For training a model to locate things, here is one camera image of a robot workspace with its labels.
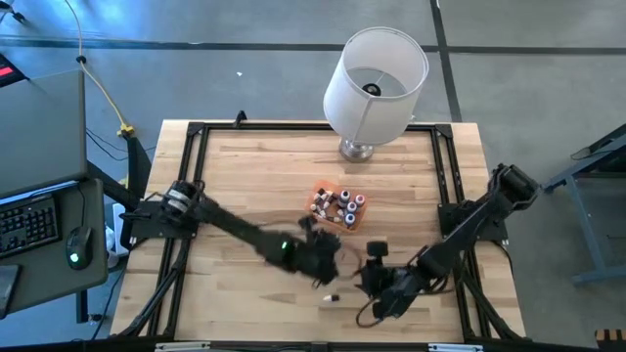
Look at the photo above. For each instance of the orange black striped block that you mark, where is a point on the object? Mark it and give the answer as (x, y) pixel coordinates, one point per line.
(610, 338)

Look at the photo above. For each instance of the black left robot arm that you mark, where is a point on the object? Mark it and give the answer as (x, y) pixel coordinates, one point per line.
(235, 225)

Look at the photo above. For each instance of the large bottle dark cap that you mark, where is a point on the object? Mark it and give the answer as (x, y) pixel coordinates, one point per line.
(344, 196)

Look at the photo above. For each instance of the white label strip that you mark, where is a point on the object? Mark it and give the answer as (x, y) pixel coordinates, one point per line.
(181, 346)
(455, 347)

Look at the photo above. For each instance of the black phone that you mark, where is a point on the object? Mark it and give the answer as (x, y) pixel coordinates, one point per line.
(9, 291)

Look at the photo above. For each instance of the black backlit keyboard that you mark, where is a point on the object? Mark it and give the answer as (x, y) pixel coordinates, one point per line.
(27, 225)

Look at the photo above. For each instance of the large bottle red cap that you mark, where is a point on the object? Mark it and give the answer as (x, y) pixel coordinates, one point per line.
(359, 199)

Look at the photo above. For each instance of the orange plastic bin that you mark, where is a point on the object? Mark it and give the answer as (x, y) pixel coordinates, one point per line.
(359, 222)

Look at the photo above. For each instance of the white shade silver base lamp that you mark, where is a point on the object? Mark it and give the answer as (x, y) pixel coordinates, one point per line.
(362, 117)

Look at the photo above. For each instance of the black computer mouse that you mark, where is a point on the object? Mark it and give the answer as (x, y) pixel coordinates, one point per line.
(78, 244)

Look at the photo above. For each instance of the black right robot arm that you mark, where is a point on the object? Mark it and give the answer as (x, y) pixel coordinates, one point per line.
(469, 225)

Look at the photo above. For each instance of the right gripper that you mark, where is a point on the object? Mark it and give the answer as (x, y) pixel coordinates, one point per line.
(393, 288)

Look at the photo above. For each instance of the blue-grey steel stand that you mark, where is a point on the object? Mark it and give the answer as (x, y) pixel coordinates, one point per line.
(582, 225)

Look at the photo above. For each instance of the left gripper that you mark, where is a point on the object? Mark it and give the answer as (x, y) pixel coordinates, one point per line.
(318, 256)

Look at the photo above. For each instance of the small brown dropper bottle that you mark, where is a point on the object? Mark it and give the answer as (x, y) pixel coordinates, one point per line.
(341, 213)

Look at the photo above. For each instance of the grey desk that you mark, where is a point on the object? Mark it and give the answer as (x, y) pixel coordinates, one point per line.
(49, 286)

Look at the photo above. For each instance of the small black camera mount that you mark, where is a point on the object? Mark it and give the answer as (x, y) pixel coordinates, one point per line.
(239, 118)

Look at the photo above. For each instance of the black desk strut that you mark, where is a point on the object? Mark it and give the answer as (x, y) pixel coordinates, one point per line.
(139, 166)

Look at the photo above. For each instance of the black aluminium table frame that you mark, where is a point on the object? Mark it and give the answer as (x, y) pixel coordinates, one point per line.
(293, 127)

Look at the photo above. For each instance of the black stand foot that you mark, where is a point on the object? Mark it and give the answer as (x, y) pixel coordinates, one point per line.
(19, 17)

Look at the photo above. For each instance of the grey computer monitor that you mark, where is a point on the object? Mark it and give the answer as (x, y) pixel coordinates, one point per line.
(39, 132)

